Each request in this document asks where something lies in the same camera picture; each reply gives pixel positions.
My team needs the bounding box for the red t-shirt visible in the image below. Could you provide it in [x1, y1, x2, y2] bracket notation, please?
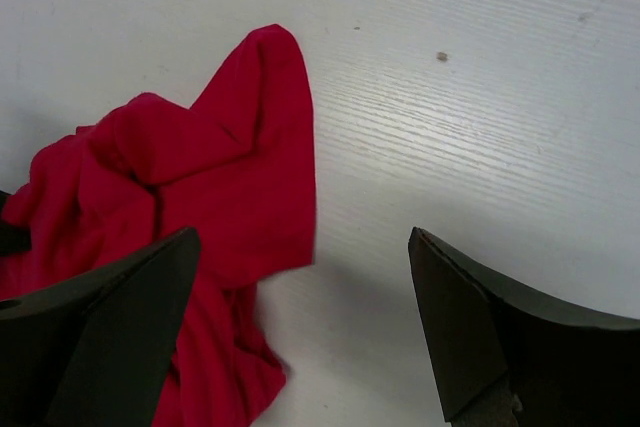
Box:
[1, 25, 316, 426]

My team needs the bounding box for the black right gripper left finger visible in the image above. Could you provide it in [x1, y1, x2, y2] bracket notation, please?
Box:
[1, 228, 201, 426]

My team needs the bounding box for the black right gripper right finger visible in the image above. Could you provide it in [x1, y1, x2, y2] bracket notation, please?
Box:
[408, 228, 639, 426]

